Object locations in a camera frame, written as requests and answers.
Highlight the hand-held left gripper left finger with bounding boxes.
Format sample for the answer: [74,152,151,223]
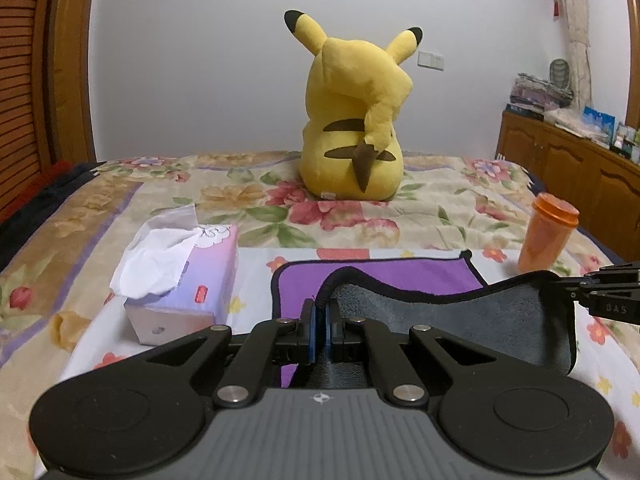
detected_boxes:
[132,299,321,409]

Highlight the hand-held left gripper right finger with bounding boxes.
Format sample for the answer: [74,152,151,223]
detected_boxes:
[324,299,507,407]

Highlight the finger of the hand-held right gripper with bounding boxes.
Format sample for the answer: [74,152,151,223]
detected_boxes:
[547,276,640,332]
[581,261,640,288]

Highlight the purple and grey towel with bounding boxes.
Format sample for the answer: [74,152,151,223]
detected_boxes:
[270,249,579,391]

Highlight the orange plastic cup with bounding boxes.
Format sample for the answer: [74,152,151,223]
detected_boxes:
[517,192,580,275]

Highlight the wooden cabinet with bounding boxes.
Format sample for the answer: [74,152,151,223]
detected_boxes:
[495,110,640,267]

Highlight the purple tissue box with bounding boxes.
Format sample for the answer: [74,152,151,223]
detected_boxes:
[109,205,240,346]

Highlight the small green boxes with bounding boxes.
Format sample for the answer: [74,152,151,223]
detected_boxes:
[614,122,640,162]

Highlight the blue picture box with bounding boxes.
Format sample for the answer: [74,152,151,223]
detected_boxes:
[582,105,617,149]

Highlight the floral bed sheet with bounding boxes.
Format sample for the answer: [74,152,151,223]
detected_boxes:
[0,150,640,480]

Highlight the stack of magazines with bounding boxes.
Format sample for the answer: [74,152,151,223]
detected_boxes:
[505,72,574,122]

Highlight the grey ribbed vase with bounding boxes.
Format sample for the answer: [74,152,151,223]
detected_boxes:
[548,59,571,92]

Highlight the yellow plush toy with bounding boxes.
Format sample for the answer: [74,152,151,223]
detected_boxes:
[283,9,424,202]

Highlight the cream patterned curtain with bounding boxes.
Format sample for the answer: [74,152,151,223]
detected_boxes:
[537,0,594,107]

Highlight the dark cloth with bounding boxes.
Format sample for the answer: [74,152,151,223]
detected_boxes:
[0,159,107,272]

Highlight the wooden slatted door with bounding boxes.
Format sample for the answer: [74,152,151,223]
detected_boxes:
[0,0,99,222]

